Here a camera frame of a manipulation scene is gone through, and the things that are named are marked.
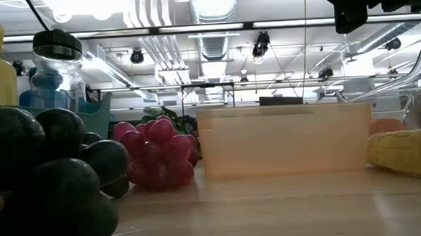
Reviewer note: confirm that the teal plastic bin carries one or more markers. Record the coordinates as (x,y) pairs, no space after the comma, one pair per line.
(100,118)

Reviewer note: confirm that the clear bottle black lid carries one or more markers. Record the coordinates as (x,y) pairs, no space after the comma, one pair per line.
(57,44)

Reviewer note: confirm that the blue squeeze bottle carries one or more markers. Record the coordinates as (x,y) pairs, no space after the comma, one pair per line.
(27,100)

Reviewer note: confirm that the black ceiling fixture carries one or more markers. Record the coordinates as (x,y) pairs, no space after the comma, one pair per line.
(18,68)
(137,56)
(326,73)
(393,43)
(260,44)

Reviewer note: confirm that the black crossbar with light strips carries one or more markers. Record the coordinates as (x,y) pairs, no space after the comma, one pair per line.
(248,25)

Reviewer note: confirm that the black rectangular box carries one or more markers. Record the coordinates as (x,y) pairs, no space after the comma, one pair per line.
(281,100)

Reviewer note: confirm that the round orange toy fruit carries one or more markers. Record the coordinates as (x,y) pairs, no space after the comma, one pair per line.
(386,127)

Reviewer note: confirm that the orange translucent plastic bin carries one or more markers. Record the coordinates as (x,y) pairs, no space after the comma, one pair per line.
(284,143)

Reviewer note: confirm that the yellow toy banana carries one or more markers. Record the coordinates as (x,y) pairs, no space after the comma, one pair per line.
(407,151)

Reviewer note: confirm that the artificial striped green plant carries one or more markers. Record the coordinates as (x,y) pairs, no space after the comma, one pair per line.
(160,115)

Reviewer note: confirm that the red toy grape bunch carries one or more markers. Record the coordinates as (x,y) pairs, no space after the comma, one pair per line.
(158,153)

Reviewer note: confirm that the black toy grape bunch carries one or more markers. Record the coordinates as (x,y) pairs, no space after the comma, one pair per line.
(36,177)

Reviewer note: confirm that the silver ventilation duct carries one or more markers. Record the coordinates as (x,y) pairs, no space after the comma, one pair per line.
(215,45)

